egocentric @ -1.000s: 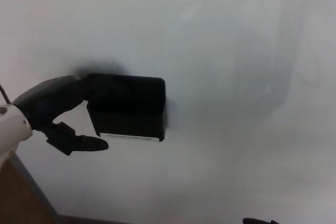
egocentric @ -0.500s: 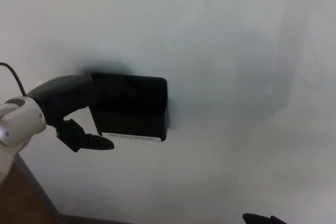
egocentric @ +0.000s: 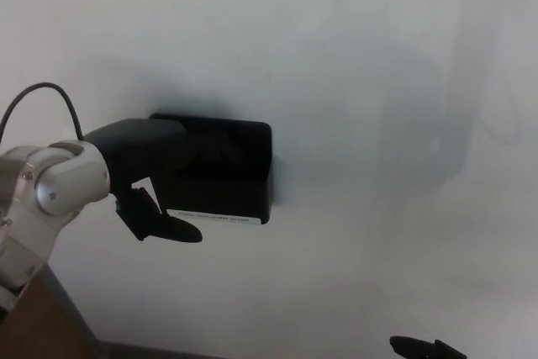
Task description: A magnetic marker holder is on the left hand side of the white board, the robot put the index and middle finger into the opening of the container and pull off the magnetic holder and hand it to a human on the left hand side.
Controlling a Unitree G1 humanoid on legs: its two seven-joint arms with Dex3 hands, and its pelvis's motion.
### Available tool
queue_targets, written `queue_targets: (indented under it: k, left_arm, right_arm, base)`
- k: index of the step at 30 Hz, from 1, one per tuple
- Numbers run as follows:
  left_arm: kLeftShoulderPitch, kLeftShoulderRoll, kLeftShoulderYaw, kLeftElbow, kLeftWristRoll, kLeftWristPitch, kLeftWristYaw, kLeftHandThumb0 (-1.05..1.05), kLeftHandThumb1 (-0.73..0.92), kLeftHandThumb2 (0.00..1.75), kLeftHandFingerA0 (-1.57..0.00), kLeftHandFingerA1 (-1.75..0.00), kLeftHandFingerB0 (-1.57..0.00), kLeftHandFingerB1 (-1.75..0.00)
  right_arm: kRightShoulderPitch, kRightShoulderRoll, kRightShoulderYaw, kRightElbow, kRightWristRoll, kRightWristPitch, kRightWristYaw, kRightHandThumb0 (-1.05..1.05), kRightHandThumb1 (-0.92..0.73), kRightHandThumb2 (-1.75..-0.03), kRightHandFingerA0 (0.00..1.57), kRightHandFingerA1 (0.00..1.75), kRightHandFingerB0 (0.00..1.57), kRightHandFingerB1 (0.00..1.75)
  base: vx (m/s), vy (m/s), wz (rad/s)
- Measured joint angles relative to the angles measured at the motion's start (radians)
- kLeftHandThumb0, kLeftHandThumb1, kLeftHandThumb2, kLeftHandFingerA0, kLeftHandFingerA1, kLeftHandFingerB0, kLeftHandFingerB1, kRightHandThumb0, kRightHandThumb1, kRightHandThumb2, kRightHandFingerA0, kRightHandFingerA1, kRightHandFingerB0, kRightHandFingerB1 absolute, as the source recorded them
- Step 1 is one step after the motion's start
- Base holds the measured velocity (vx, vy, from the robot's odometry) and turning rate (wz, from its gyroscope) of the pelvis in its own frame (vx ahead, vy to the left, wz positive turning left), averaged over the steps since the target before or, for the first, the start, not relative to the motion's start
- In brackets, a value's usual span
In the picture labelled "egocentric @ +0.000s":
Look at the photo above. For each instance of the black magnetic marker holder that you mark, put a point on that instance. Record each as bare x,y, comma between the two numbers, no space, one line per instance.
235,197

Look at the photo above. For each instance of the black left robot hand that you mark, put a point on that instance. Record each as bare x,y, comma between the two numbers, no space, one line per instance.
138,149

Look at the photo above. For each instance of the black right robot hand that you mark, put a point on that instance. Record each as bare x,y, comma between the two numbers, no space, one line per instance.
414,347

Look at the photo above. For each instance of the white whiteboard with grey frame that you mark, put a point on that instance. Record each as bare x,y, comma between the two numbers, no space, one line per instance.
344,39

